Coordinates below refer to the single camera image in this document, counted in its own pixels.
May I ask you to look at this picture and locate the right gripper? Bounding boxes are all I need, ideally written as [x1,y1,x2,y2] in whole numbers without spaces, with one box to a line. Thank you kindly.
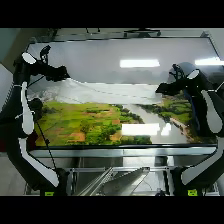
[155,81,183,98]

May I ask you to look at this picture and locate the black cable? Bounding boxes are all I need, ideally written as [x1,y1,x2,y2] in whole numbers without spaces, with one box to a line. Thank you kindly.
[33,118,58,171]

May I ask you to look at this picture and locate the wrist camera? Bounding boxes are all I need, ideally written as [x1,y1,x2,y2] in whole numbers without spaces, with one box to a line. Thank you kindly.
[168,62,185,83]
[39,44,52,64]

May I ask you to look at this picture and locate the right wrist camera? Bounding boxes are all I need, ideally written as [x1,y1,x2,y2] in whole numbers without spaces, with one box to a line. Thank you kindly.
[168,62,185,83]

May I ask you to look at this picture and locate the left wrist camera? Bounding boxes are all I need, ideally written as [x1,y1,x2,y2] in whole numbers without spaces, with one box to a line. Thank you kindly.
[39,44,52,64]

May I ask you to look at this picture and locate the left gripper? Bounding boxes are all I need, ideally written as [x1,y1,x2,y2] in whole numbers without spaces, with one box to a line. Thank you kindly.
[45,65,71,83]

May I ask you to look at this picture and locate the silver frame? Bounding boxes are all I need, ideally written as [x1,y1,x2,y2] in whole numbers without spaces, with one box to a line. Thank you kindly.
[23,145,222,197]

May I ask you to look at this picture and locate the white shirt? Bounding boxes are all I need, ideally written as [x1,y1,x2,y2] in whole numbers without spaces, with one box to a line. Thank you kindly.
[49,77,164,105]

